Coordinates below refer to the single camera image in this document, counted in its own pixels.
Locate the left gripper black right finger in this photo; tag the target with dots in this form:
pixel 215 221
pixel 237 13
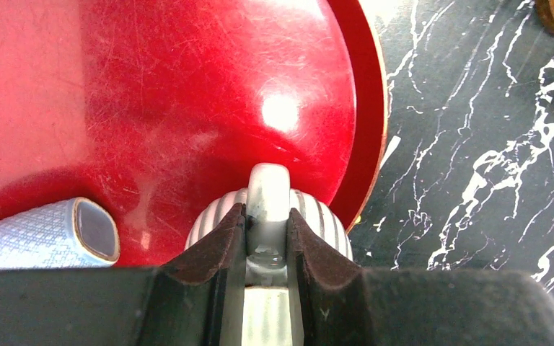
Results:
pixel 334 301

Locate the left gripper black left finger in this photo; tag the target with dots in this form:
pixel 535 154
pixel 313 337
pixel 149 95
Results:
pixel 196 298

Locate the ribbed beige mug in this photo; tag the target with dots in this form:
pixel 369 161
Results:
pixel 269 198

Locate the small white grey mug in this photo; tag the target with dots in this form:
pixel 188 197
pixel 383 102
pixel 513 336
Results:
pixel 69 233

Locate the red round tray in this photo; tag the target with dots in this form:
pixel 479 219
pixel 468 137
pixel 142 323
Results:
pixel 153 109

